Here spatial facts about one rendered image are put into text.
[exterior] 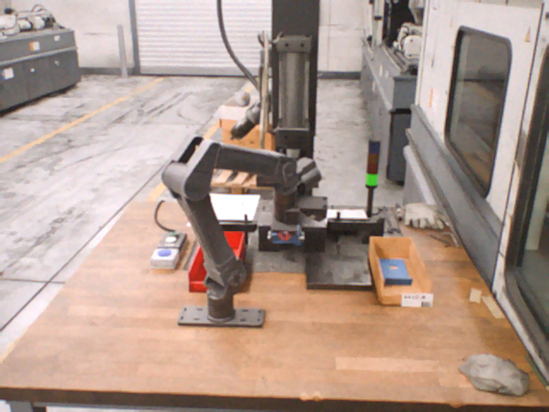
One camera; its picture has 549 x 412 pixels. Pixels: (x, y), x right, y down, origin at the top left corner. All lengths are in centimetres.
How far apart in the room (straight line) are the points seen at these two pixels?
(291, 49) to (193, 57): 963
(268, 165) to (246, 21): 960
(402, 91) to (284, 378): 365
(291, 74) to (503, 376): 87
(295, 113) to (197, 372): 71
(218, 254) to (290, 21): 68
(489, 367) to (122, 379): 74
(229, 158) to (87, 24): 1072
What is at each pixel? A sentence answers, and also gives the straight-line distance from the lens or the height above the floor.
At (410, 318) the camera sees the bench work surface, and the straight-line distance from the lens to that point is 132.
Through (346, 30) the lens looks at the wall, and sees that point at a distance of 1065.
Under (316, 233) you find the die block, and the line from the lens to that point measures 154.
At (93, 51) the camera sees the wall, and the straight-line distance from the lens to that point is 1177.
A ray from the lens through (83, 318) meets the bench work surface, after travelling 136.
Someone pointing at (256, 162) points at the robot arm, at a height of 128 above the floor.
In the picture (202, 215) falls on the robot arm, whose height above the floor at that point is 119.
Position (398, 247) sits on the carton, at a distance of 155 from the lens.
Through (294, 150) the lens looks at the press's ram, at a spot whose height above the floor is 121.
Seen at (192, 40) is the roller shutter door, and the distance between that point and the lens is 1098.
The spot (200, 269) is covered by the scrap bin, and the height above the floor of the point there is 90.
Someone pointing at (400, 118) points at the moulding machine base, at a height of 63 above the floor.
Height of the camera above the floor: 162
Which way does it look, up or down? 22 degrees down
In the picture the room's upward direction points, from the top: straight up
